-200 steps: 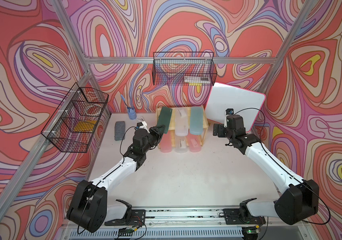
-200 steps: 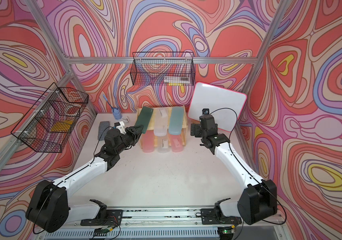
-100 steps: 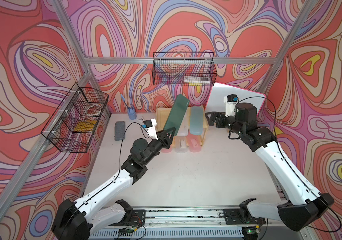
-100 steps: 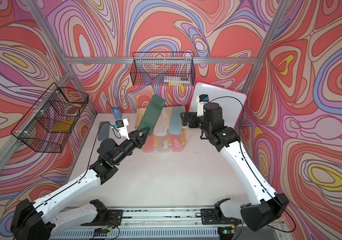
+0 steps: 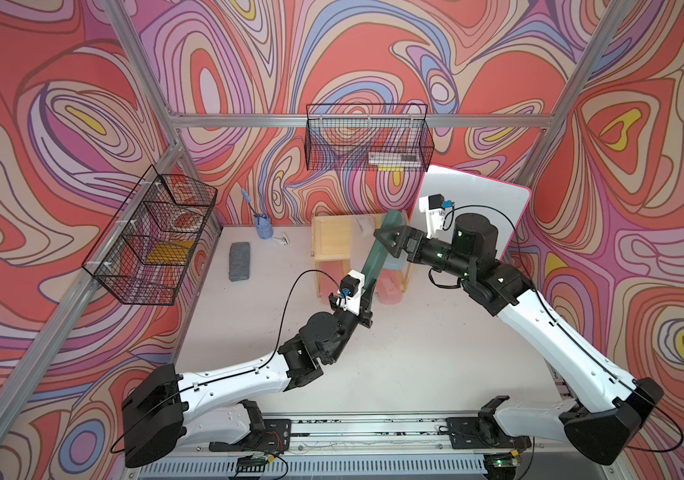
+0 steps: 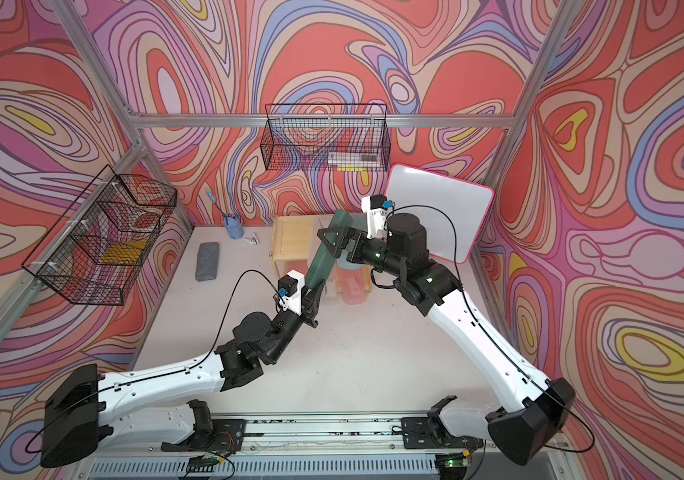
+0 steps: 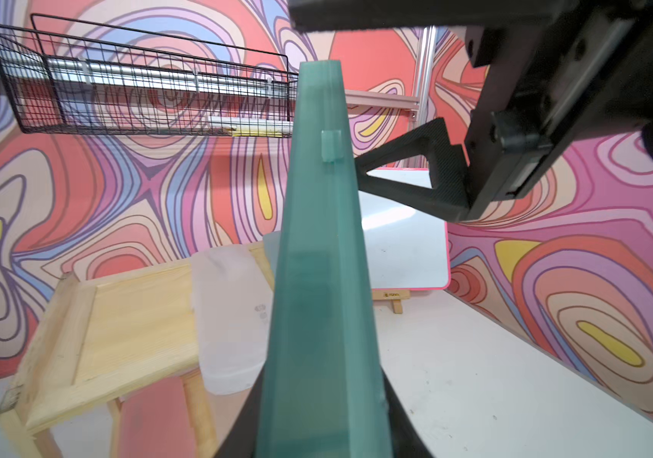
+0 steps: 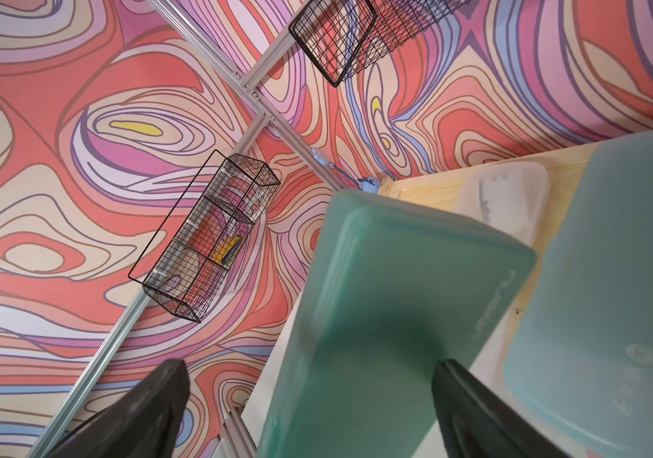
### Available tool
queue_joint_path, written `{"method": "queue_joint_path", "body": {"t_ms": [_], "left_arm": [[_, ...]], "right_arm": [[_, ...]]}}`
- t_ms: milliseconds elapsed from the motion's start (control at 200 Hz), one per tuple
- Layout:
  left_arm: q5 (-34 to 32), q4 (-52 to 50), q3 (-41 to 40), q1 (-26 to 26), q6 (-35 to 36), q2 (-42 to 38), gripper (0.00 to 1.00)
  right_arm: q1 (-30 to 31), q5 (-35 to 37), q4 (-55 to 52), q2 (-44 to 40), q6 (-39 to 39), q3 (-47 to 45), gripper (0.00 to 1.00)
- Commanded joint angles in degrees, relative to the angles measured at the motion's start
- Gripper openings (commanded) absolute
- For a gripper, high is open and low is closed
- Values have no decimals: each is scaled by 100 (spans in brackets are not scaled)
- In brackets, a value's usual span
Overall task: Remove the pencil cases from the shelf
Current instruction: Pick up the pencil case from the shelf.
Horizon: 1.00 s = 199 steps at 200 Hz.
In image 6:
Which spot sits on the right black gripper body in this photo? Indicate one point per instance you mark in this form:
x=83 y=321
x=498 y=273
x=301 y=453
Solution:
x=365 y=251

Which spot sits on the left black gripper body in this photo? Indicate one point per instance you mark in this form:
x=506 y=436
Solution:
x=307 y=315

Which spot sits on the dark green pencil case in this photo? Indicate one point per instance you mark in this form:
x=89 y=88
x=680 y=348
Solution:
x=324 y=262

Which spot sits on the teal pencil case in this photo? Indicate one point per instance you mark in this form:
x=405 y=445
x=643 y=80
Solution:
x=344 y=263

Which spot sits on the clear pencil case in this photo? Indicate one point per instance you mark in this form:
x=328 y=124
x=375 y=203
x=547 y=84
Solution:
x=331 y=290

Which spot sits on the pink pencil case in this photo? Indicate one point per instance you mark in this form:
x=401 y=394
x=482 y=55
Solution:
x=352 y=286
x=301 y=266

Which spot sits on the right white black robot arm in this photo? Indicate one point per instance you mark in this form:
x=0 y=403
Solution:
x=531 y=408

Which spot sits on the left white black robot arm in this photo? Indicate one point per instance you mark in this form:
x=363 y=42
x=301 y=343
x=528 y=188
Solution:
x=90 y=411

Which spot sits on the wooden two-tier shelf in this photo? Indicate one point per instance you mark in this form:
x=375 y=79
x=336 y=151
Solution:
x=295 y=238

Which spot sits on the box in back basket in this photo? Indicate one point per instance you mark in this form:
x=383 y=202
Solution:
x=353 y=160

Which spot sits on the small white clip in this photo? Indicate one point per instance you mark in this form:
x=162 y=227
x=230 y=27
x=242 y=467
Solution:
x=251 y=239

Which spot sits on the blue pen cup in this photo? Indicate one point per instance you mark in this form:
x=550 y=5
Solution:
x=234 y=227

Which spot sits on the grey felt eraser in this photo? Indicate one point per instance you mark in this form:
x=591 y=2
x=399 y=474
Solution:
x=207 y=261

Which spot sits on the pink framed whiteboard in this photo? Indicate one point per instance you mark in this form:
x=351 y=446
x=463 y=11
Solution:
x=451 y=210

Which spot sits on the blue pen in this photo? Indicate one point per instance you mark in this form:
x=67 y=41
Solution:
x=214 y=202

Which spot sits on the yellow item in basket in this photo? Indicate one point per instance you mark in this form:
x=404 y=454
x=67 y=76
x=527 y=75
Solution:
x=123 y=253

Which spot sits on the green circuit board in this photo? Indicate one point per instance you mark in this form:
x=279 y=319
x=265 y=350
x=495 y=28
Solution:
x=204 y=463

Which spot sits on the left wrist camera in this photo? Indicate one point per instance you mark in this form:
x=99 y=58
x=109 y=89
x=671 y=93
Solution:
x=290 y=291

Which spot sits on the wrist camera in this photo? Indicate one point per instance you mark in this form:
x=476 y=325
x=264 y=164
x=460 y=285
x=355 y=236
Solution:
x=290 y=291
x=376 y=209

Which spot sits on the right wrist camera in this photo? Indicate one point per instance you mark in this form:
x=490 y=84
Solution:
x=376 y=209

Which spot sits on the back black wire basket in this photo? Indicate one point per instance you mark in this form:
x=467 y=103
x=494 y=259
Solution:
x=304 y=145

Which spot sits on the black wire basket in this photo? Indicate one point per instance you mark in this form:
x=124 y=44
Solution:
x=304 y=145
x=112 y=207

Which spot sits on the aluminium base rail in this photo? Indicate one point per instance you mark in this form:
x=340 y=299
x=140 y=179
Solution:
x=326 y=446

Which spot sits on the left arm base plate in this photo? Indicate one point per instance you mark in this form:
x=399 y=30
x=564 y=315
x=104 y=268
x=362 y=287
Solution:
x=225 y=436

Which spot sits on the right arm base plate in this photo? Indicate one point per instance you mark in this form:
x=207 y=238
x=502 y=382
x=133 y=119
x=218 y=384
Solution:
x=423 y=433

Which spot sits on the left black wire basket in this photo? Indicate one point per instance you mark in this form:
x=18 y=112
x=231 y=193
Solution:
x=112 y=207

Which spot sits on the aluminium frame back bar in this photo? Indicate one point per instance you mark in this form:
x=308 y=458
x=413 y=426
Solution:
x=260 y=120

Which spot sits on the aluminium frame right post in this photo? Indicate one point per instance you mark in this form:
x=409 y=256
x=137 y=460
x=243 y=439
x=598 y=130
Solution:
x=554 y=39

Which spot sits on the aluminium frame post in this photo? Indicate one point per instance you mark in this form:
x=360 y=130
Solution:
x=554 y=39
x=77 y=31

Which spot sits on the aluminium frame left post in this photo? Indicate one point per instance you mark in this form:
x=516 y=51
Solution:
x=77 y=31

